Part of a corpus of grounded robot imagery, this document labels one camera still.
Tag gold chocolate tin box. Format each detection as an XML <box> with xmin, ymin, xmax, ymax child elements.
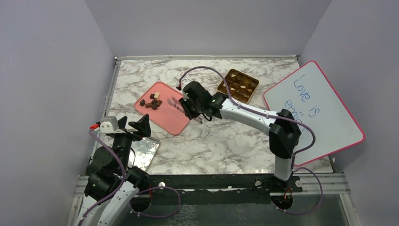
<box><xmin>224</xmin><ymin>69</ymin><xmax>259</xmax><ymax>104</ymax></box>

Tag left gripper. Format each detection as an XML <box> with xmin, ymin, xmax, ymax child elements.
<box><xmin>113</xmin><ymin>113</ymin><xmax>151</xmax><ymax>172</ymax></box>

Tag pink silicone tongs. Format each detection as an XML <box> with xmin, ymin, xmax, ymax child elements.
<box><xmin>167</xmin><ymin>97</ymin><xmax>184</xmax><ymax>113</ymax></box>

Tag pink plastic tray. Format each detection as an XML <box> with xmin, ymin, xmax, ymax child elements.
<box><xmin>134</xmin><ymin>81</ymin><xmax>189</xmax><ymax>135</ymax></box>

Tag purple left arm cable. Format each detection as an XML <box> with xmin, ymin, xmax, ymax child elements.
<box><xmin>76</xmin><ymin>128</ymin><xmax>127</xmax><ymax>226</ymax></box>

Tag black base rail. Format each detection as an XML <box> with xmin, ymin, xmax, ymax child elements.
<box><xmin>129</xmin><ymin>174</ymin><xmax>303</xmax><ymax>211</ymax></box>

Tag pink framed whiteboard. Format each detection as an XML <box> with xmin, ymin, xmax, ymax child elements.
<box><xmin>263</xmin><ymin>61</ymin><xmax>366</xmax><ymax>166</ymax></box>

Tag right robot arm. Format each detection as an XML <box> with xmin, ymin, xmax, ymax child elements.
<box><xmin>134</xmin><ymin>81</ymin><xmax>301</xmax><ymax>192</ymax></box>

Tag silver tin lid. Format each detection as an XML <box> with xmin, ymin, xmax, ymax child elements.
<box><xmin>128</xmin><ymin>137</ymin><xmax>160</xmax><ymax>171</ymax></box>

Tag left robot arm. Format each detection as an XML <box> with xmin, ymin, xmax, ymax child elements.
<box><xmin>75</xmin><ymin>114</ymin><xmax>151</xmax><ymax>226</ymax></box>

